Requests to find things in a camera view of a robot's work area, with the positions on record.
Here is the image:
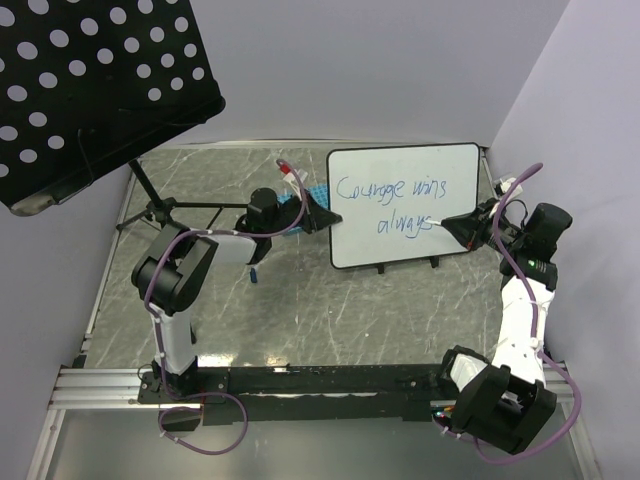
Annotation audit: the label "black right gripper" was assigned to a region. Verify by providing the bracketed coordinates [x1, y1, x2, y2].
[441, 198, 526, 255]

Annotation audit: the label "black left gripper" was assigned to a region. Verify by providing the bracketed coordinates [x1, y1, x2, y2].
[265, 188, 340, 236]

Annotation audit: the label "white whiteboard black frame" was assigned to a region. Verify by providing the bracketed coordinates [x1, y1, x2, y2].
[326, 143, 481, 269]

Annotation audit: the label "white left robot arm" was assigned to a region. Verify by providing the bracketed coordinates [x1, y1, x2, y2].
[131, 188, 343, 402]

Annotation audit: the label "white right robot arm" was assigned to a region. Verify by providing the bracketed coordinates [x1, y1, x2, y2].
[434, 203, 572, 455]

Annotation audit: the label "blue studded building plate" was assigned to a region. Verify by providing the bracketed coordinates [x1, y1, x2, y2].
[277, 184, 330, 236]

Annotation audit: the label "black tripod stand legs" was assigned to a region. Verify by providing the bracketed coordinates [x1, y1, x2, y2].
[115, 159, 248, 247]

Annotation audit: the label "black perforated music stand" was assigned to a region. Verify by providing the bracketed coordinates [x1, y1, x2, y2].
[1, 1, 226, 217]

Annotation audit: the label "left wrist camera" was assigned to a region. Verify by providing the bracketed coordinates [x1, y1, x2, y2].
[276, 159, 308, 197]

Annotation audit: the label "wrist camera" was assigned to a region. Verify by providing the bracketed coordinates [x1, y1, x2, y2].
[276, 159, 308, 197]
[493, 176, 523, 202]

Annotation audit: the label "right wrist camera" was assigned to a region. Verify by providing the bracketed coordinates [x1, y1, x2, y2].
[493, 176, 523, 202]

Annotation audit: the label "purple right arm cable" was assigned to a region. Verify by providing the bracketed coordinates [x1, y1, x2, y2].
[439, 161, 584, 464]

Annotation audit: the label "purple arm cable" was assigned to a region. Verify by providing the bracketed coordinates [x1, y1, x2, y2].
[439, 161, 584, 464]
[143, 158, 311, 457]

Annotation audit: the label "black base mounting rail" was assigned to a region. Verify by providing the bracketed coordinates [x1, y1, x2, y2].
[138, 364, 459, 426]

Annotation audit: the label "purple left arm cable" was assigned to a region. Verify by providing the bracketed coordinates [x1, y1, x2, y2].
[143, 158, 311, 457]

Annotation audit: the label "aluminium extrusion frame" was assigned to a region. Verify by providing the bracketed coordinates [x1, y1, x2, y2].
[25, 173, 139, 479]

